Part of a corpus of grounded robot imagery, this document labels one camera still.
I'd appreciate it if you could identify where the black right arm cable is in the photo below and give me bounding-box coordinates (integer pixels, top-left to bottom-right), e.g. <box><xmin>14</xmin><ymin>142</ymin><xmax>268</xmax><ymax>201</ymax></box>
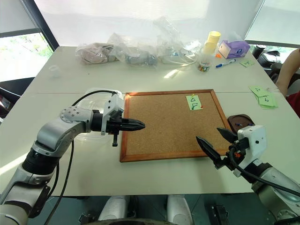
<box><xmin>228</xmin><ymin>144</ymin><xmax>300</xmax><ymax>198</ymax></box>

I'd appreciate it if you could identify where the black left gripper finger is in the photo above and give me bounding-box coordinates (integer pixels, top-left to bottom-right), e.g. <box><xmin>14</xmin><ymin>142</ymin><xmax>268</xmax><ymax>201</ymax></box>
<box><xmin>122</xmin><ymin>118</ymin><xmax>146</xmax><ymax>126</ymax></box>
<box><xmin>122</xmin><ymin>125</ymin><xmax>146</xmax><ymax>132</ymax></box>

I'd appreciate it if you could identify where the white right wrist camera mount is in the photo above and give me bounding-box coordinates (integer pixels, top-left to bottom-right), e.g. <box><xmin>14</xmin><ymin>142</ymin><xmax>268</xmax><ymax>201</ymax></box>
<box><xmin>232</xmin><ymin>125</ymin><xmax>267</xmax><ymax>178</ymax></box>

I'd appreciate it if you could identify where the purple tissue box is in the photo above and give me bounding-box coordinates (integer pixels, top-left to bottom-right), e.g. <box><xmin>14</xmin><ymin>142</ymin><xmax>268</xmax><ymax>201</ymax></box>
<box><xmin>217</xmin><ymin>40</ymin><xmax>251</xmax><ymax>60</ymax></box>

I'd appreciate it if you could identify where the green sticky note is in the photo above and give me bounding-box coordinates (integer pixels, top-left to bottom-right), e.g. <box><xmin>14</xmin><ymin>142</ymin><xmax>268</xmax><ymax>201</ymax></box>
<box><xmin>239</xmin><ymin>59</ymin><xmax>255</xmax><ymax>68</ymax></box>
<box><xmin>248</xmin><ymin>85</ymin><xmax>268</xmax><ymax>98</ymax></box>
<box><xmin>254</xmin><ymin>93</ymin><xmax>270</xmax><ymax>104</ymax></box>
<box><xmin>257</xmin><ymin>92</ymin><xmax>278</xmax><ymax>109</ymax></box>

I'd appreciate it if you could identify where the black window frame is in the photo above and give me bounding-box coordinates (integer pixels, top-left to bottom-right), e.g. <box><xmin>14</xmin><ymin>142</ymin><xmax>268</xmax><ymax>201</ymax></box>
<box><xmin>0</xmin><ymin>0</ymin><xmax>60</xmax><ymax>51</ymax></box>

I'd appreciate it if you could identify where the small white round cup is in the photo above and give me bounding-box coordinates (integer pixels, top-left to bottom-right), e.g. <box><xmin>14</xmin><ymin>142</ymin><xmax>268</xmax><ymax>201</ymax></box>
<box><xmin>47</xmin><ymin>65</ymin><xmax>62</xmax><ymax>79</ymax></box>

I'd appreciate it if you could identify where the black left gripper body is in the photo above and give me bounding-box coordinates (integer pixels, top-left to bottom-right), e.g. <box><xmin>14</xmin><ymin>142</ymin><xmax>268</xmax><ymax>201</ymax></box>
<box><xmin>106</xmin><ymin>112</ymin><xmax>129</xmax><ymax>147</ymax></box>

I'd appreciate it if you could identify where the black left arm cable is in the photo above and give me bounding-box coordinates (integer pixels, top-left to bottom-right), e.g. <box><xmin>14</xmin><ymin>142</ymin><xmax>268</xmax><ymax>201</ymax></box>
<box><xmin>44</xmin><ymin>90</ymin><xmax>118</xmax><ymax>225</ymax></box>

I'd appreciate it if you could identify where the stack of yellow cups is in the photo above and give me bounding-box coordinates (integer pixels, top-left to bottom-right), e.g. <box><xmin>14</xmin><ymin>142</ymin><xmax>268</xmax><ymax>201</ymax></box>
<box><xmin>202</xmin><ymin>30</ymin><xmax>222</xmax><ymax>55</ymax></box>

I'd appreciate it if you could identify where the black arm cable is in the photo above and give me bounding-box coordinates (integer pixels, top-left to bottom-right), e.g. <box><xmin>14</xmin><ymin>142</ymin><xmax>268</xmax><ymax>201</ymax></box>
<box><xmin>228</xmin><ymin>144</ymin><xmax>300</xmax><ymax>198</ymax></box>
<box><xmin>44</xmin><ymin>90</ymin><xmax>118</xmax><ymax>225</ymax></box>

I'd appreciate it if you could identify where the white robot left leg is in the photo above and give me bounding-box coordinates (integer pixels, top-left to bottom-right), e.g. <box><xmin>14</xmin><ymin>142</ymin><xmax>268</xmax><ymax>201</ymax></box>
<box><xmin>97</xmin><ymin>195</ymin><xmax>131</xmax><ymax>222</ymax></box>

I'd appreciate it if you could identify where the white coiled cable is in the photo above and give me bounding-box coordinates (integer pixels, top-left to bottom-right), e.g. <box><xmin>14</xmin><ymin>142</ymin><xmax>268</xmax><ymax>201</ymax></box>
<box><xmin>163</xmin><ymin>52</ymin><xmax>196</xmax><ymax>67</ymax></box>

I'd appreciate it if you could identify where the wood framed cork board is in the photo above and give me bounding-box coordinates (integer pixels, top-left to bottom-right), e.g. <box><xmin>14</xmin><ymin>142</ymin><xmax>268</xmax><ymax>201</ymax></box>
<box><xmin>120</xmin><ymin>89</ymin><xmax>232</xmax><ymax>163</ymax></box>

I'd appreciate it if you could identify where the clear plastic container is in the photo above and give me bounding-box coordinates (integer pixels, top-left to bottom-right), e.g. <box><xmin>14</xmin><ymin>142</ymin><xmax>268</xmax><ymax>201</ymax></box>
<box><xmin>74</xmin><ymin>87</ymin><xmax>125</xmax><ymax>142</ymax></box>

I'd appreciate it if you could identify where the red garment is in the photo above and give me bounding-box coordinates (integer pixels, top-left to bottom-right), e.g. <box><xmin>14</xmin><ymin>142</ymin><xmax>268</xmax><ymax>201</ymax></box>
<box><xmin>286</xmin><ymin>90</ymin><xmax>300</xmax><ymax>119</ymax></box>

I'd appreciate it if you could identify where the small cup of pins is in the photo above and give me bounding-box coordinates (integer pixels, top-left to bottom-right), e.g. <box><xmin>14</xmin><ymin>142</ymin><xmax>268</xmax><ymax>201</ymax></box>
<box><xmin>196</xmin><ymin>54</ymin><xmax>213</xmax><ymax>74</ymax></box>

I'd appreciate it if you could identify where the green note with black marks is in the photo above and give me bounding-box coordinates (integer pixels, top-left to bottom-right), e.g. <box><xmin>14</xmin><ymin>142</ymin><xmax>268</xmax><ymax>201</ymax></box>
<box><xmin>186</xmin><ymin>94</ymin><xmax>203</xmax><ymax>111</ymax></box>

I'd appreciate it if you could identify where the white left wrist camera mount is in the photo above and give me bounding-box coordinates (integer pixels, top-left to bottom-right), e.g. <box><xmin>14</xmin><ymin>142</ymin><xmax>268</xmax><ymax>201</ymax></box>
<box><xmin>101</xmin><ymin>92</ymin><xmax>125</xmax><ymax>136</ymax></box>

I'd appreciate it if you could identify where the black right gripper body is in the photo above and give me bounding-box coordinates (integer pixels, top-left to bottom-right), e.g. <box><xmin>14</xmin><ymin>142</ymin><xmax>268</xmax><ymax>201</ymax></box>
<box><xmin>214</xmin><ymin>137</ymin><xmax>249</xmax><ymax>172</ymax></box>

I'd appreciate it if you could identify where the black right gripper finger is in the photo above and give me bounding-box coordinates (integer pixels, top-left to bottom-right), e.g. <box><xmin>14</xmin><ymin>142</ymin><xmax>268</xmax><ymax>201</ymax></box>
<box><xmin>216</xmin><ymin>127</ymin><xmax>238</xmax><ymax>144</ymax></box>
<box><xmin>195</xmin><ymin>136</ymin><xmax>222</xmax><ymax>162</ymax></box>

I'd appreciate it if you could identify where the white robot leg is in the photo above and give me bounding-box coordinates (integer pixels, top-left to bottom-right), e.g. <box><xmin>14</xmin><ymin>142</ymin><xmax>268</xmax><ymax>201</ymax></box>
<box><xmin>166</xmin><ymin>194</ymin><xmax>194</xmax><ymax>224</ymax></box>
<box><xmin>97</xmin><ymin>195</ymin><xmax>131</xmax><ymax>222</ymax></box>

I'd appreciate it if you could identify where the brown wooden dish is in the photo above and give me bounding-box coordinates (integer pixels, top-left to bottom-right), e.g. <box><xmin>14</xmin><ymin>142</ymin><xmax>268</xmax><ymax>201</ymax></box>
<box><xmin>226</xmin><ymin>113</ymin><xmax>255</xmax><ymax>133</ymax></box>

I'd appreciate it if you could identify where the white robot right leg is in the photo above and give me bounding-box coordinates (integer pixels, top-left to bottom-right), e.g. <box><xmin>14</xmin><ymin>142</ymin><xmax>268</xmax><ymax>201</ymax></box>
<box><xmin>166</xmin><ymin>194</ymin><xmax>194</xmax><ymax>224</ymax></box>

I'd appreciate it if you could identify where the black chair with bag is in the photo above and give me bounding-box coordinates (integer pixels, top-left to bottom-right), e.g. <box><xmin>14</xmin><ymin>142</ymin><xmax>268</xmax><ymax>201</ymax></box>
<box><xmin>250</xmin><ymin>44</ymin><xmax>285</xmax><ymax>82</ymax></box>

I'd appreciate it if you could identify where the crumpled clear plastic bag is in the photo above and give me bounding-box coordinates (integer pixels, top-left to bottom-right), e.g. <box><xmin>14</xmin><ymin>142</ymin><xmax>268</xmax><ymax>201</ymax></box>
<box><xmin>152</xmin><ymin>15</ymin><xmax>203</xmax><ymax>65</ymax></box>

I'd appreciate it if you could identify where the blue capped whiteboard marker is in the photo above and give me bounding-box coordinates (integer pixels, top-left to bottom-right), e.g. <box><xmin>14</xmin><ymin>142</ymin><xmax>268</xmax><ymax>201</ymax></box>
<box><xmin>215</xmin><ymin>59</ymin><xmax>237</xmax><ymax>69</ymax></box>

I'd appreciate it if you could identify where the plastic bag with pink cloth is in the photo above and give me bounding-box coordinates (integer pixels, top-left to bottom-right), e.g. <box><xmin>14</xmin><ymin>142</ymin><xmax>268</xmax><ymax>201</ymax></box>
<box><xmin>75</xmin><ymin>41</ymin><xmax>120</xmax><ymax>66</ymax></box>

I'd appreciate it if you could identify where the plastic bag with grey items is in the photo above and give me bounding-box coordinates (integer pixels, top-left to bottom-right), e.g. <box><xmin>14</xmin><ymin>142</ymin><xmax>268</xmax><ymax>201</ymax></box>
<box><xmin>109</xmin><ymin>32</ymin><xmax>162</xmax><ymax>68</ymax></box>

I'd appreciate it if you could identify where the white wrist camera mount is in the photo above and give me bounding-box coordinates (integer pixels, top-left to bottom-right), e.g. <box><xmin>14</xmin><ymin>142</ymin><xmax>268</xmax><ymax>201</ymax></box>
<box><xmin>101</xmin><ymin>92</ymin><xmax>125</xmax><ymax>136</ymax></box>
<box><xmin>232</xmin><ymin>125</ymin><xmax>267</xmax><ymax>178</ymax></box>

